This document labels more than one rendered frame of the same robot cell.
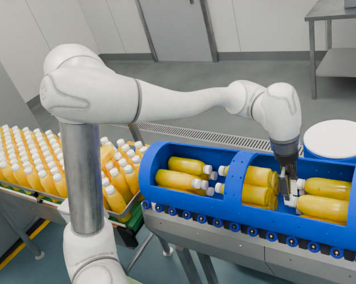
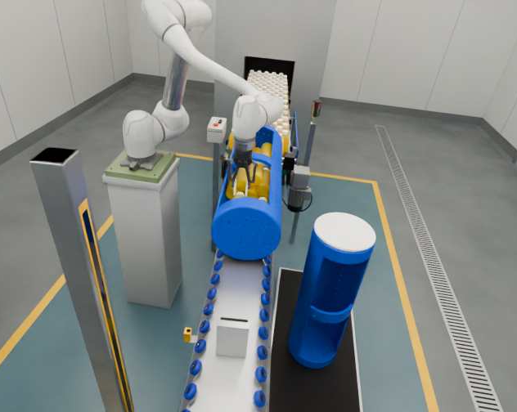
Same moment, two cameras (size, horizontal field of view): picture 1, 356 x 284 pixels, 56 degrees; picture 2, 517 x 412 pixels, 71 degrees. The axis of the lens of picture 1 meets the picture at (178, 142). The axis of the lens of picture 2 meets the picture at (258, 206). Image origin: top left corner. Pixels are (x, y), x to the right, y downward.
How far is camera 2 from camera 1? 1.43 m
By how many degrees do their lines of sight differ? 41
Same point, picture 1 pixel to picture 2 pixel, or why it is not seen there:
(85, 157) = (173, 60)
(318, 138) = (337, 220)
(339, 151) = (324, 231)
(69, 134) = not seen: hidden behind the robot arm
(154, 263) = not seen: hidden behind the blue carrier
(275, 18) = not seen: outside the picture
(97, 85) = (154, 11)
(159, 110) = (173, 45)
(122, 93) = (159, 21)
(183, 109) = (186, 56)
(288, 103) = (237, 106)
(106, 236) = (168, 114)
